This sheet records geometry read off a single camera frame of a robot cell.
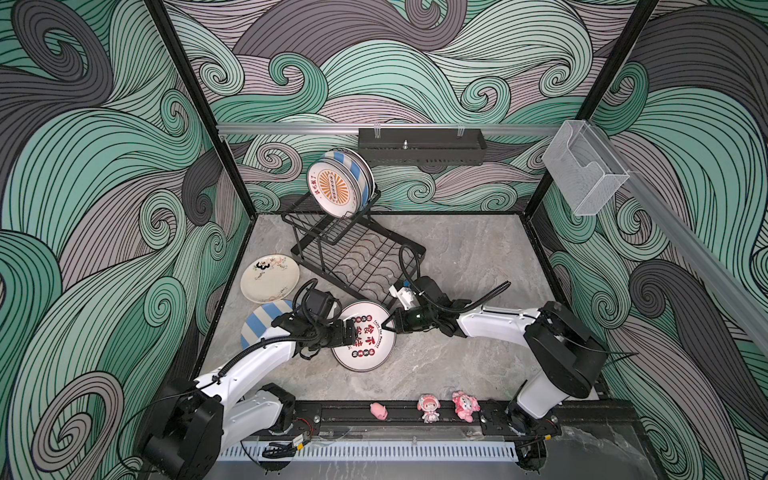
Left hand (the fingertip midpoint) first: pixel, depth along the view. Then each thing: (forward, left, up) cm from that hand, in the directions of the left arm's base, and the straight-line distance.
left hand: (344, 334), depth 84 cm
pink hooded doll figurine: (-17, -23, -1) cm, 29 cm away
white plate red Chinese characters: (-3, -9, 0) cm, 10 cm away
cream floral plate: (+22, +29, -6) cm, 37 cm away
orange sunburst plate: (+35, +5, +24) cm, 43 cm away
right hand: (+2, -11, +2) cm, 11 cm away
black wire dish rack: (+33, -1, -3) cm, 33 cm away
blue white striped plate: (+36, -4, +30) cm, 47 cm away
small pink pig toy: (-19, -10, -2) cm, 21 cm away
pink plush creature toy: (-17, -32, 0) cm, 36 cm away
